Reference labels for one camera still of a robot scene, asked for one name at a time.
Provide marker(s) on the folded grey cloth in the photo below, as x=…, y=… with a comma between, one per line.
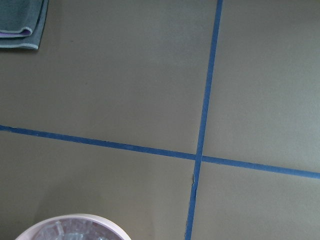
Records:
x=22, y=23

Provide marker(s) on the pink bowl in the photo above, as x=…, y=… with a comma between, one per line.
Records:
x=31, y=231

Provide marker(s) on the clear ice cubes pile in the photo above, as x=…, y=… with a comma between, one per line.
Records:
x=75, y=229

